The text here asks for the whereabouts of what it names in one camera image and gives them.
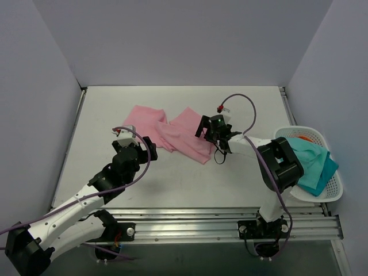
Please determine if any pink t shirt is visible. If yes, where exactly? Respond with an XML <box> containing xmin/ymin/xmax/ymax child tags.
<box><xmin>123</xmin><ymin>105</ymin><xmax>213</xmax><ymax>164</ymax></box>

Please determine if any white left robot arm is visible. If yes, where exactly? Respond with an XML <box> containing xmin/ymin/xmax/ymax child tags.
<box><xmin>4</xmin><ymin>136</ymin><xmax>158</xmax><ymax>275</ymax></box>

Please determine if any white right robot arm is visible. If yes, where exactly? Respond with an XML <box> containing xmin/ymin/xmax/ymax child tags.
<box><xmin>195</xmin><ymin>114</ymin><xmax>304</xmax><ymax>240</ymax></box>

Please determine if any orange garment in basket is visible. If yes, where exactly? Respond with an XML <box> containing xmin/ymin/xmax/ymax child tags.
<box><xmin>297</xmin><ymin>135</ymin><xmax>314</xmax><ymax>143</ymax></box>

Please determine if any teal t shirt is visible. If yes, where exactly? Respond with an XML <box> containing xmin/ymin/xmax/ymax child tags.
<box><xmin>286</xmin><ymin>137</ymin><xmax>339</xmax><ymax>197</ymax></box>

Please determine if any white plastic laundry basket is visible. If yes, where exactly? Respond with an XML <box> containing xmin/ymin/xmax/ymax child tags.
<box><xmin>274</xmin><ymin>126</ymin><xmax>343</xmax><ymax>203</ymax></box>

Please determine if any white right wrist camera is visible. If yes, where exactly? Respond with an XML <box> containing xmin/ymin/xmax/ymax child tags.
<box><xmin>217</xmin><ymin>105</ymin><xmax>232</xmax><ymax>124</ymax></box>

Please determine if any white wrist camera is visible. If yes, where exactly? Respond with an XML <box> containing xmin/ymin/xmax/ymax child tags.
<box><xmin>112</xmin><ymin>125</ymin><xmax>139</xmax><ymax>147</ymax></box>
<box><xmin>217</xmin><ymin>105</ymin><xmax>232</xmax><ymax>124</ymax></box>

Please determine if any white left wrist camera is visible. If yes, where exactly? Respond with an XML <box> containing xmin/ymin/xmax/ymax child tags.
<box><xmin>112</xmin><ymin>125</ymin><xmax>139</xmax><ymax>147</ymax></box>

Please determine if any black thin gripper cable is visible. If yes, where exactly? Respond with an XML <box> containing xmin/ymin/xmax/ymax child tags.
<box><xmin>213</xmin><ymin>137</ymin><xmax>231</xmax><ymax>165</ymax></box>

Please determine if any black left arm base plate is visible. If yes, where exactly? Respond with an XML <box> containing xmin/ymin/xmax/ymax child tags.
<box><xmin>93</xmin><ymin>222</ymin><xmax>136</xmax><ymax>243</ymax></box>

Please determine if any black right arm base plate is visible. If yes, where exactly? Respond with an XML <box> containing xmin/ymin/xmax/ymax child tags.
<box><xmin>237</xmin><ymin>218</ymin><xmax>289</xmax><ymax>240</ymax></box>

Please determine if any aluminium front rail frame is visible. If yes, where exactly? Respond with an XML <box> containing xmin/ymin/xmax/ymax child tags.
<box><xmin>47</xmin><ymin>204</ymin><xmax>344</xmax><ymax>245</ymax></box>

